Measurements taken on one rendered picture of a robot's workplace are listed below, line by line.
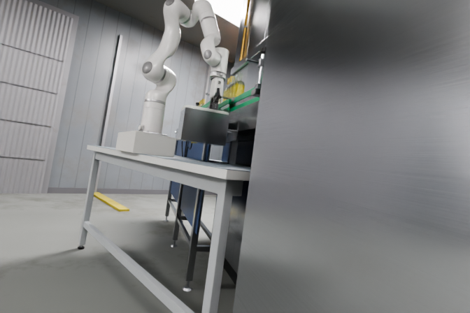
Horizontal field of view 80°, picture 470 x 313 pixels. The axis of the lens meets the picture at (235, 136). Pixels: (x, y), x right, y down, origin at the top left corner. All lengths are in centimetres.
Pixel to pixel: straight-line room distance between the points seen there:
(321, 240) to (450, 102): 25
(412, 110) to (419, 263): 16
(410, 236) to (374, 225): 5
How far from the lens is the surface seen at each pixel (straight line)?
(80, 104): 462
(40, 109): 447
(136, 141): 149
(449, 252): 33
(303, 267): 50
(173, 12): 172
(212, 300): 109
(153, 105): 161
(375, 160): 38
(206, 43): 147
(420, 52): 38
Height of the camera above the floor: 79
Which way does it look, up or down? 5 degrees up
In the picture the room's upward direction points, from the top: 7 degrees clockwise
